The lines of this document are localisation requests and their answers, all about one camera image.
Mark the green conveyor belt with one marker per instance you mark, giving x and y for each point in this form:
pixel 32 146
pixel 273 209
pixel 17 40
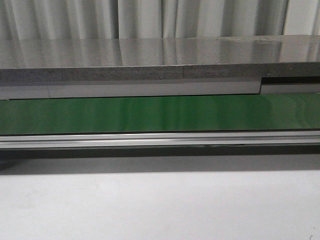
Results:
pixel 292 111

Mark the grey stone-look bench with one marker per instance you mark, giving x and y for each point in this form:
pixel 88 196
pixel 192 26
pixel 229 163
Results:
pixel 24 62

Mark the white pleated curtain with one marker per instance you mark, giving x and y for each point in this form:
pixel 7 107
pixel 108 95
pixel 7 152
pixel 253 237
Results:
pixel 124 19

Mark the aluminium front conveyor rail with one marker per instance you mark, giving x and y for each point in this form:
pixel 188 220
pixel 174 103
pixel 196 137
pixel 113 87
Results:
pixel 224 138

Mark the grey rear conveyor rail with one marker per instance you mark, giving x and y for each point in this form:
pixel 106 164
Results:
pixel 160 87

